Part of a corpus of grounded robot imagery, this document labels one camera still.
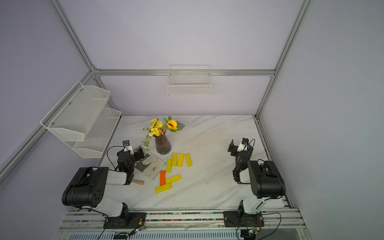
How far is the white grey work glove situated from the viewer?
92cm

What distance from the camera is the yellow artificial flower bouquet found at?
80 centimetres

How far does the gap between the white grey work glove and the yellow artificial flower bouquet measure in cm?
16
